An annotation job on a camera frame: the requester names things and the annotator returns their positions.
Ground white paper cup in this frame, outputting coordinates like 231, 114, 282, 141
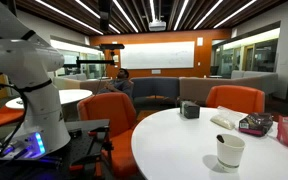
215, 133, 246, 173

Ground blue grey sofa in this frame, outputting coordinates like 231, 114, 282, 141
130, 76, 181, 102

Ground seated person in grey shirt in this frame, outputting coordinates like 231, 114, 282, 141
98, 68, 135, 101

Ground orange chair beside robot stand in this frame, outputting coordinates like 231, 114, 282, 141
76, 92, 140, 179

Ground small black box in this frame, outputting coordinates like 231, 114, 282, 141
179, 100, 201, 120

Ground beige sofa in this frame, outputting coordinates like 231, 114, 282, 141
178, 70, 279, 105

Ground white ceiling projector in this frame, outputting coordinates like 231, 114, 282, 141
148, 19, 167, 33

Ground small round white table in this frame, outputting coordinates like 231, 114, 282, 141
5, 88, 94, 111

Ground beige armchair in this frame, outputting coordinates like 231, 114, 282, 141
52, 73, 89, 91

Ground clear plastic bag white contents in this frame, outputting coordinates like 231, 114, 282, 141
210, 105, 244, 131

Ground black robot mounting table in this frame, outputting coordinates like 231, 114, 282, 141
0, 119, 114, 180

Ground orange chair with wide backrest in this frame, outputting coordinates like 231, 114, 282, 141
205, 84, 266, 115

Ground dark purple snack bag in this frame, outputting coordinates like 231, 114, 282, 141
238, 112, 274, 137

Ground white wall whiteboard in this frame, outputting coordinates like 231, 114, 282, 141
119, 41, 196, 70

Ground black camera on boom stand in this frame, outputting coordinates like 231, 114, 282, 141
63, 43, 126, 69

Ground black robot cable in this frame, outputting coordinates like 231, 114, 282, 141
0, 71, 54, 158

